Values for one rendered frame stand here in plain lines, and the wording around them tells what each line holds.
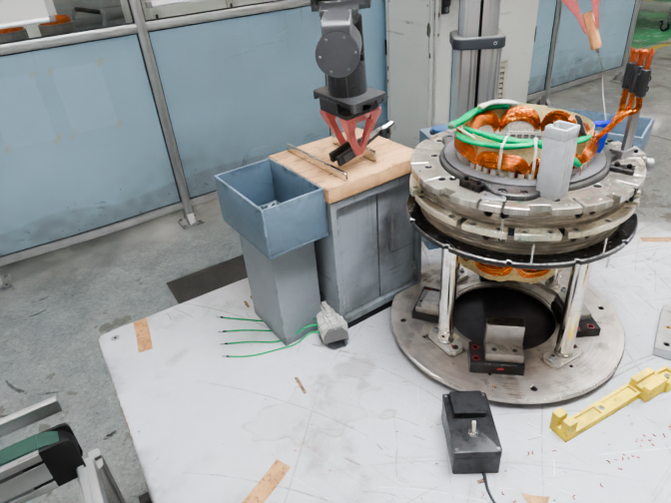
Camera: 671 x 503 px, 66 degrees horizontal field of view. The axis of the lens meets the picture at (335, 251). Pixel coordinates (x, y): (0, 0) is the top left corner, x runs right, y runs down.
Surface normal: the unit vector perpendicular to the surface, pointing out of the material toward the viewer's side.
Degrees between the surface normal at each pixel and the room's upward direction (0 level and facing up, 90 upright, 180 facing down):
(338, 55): 94
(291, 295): 90
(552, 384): 0
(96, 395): 0
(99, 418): 0
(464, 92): 90
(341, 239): 90
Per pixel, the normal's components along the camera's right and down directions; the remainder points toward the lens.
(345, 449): -0.07, -0.84
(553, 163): -0.79, 0.38
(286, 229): 0.57, 0.41
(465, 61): -0.09, 0.54
